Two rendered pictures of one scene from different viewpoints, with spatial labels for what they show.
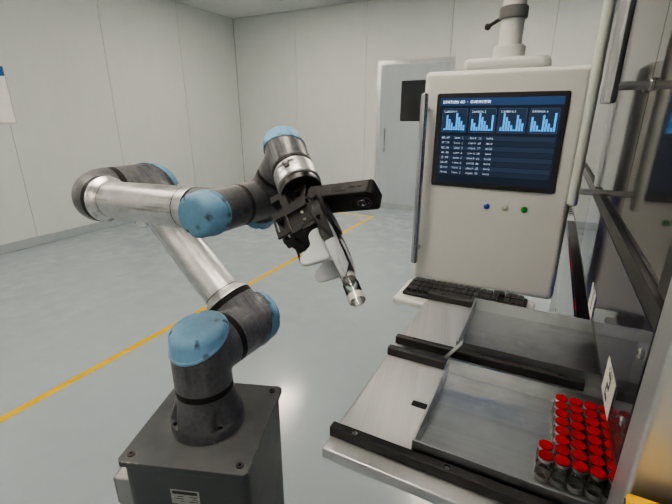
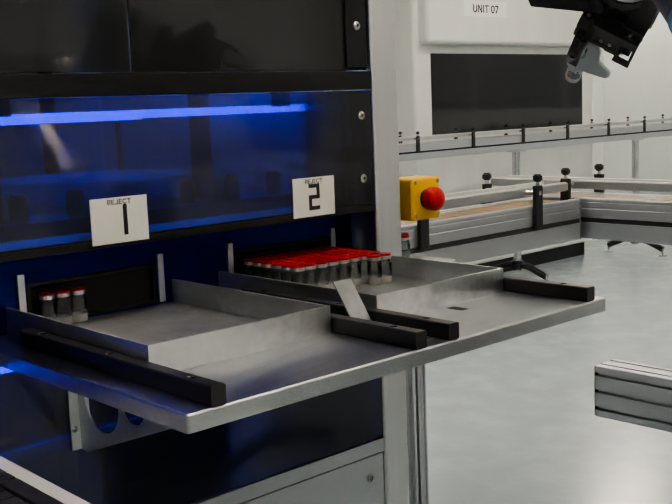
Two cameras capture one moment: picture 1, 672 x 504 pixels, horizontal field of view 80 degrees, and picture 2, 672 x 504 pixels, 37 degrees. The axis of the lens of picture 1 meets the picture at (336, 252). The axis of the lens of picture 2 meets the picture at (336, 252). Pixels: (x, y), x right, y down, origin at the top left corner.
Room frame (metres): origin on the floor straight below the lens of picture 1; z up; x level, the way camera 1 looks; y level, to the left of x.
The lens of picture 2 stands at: (1.96, 0.15, 1.16)
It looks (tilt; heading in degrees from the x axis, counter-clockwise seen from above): 8 degrees down; 200
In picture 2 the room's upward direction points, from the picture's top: 2 degrees counter-clockwise
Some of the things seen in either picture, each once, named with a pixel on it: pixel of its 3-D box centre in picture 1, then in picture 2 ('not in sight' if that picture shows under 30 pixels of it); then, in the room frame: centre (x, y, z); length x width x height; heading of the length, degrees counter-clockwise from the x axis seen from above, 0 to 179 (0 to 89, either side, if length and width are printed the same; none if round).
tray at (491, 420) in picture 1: (530, 431); (357, 281); (0.56, -0.33, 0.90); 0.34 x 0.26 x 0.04; 63
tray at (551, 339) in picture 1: (538, 338); (163, 320); (0.86, -0.49, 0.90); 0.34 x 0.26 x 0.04; 63
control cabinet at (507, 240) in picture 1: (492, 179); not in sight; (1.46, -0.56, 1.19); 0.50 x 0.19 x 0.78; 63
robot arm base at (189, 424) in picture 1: (206, 400); not in sight; (0.71, 0.27, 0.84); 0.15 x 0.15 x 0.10
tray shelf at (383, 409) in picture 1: (497, 378); (302, 325); (0.74, -0.35, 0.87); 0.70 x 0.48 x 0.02; 153
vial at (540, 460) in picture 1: (543, 466); (384, 267); (0.48, -0.31, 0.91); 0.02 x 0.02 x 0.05
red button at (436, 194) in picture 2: not in sight; (431, 198); (0.30, -0.28, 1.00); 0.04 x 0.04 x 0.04; 63
